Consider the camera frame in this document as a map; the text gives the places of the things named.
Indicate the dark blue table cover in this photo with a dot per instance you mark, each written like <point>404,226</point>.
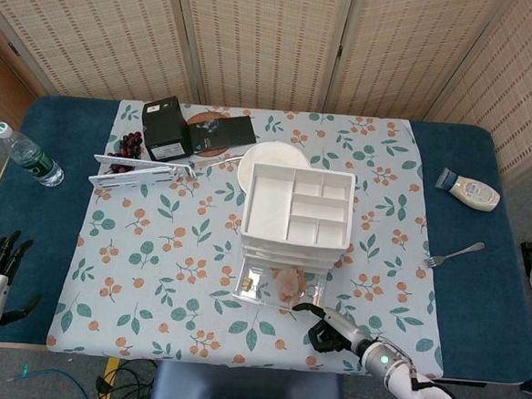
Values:
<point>34,247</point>

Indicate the silver metal fork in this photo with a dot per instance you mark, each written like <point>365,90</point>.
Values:
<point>456,255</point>

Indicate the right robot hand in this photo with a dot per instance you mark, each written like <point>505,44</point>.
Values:
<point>341,330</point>

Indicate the small gold clip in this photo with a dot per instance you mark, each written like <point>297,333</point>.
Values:
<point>247,282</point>

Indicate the flat black printed card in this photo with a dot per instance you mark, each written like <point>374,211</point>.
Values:
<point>229,130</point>

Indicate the bamboo folding screen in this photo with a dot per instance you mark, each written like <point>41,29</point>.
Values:
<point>268,40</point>

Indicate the floral tablecloth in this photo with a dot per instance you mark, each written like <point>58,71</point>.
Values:
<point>175,257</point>

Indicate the clear plastic drawer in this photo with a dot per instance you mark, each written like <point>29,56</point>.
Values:
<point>289,258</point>
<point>290,249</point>
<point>259,295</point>

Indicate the clear water bottle green label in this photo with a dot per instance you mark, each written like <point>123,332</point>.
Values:
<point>33,158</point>

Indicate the black cardboard box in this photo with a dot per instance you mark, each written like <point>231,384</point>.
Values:
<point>163,126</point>

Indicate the white folding stand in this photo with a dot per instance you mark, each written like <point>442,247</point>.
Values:
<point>135,174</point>

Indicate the dark red grapes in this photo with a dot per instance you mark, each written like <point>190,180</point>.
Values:
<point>130,144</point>

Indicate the cream sauce squeeze bottle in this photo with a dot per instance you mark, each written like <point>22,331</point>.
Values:
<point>474,192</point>

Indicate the white drawer organizer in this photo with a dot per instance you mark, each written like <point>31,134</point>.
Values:
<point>265,208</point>

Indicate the silver table knife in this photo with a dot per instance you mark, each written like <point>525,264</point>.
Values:
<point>216,161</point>

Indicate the white round plate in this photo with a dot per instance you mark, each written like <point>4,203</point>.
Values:
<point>274,153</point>

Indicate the blue grey chair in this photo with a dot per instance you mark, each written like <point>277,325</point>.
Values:
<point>243,389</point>

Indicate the beige plush toy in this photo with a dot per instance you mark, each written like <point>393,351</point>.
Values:
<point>290,281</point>

